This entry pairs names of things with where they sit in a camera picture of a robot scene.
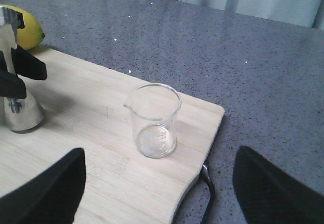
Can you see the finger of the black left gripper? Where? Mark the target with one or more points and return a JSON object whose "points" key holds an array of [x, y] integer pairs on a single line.
{"points": [[27, 65], [12, 86]]}

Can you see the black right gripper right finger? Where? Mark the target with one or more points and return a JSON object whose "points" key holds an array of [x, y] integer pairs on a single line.
{"points": [[266, 194]]}

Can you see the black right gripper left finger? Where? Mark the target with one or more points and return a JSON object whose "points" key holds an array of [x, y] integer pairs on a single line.
{"points": [[51, 197]]}

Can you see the steel double jigger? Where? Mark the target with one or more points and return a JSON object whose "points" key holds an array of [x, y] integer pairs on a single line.
{"points": [[19, 109]]}

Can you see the clear glass beaker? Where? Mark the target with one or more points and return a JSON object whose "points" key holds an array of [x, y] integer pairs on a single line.
{"points": [[154, 108]]}

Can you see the yellow lemon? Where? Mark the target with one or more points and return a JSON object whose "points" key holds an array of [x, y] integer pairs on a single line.
{"points": [[32, 34]]}

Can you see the light wooden cutting board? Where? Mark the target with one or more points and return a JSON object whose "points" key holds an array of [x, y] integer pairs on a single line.
{"points": [[84, 107]]}

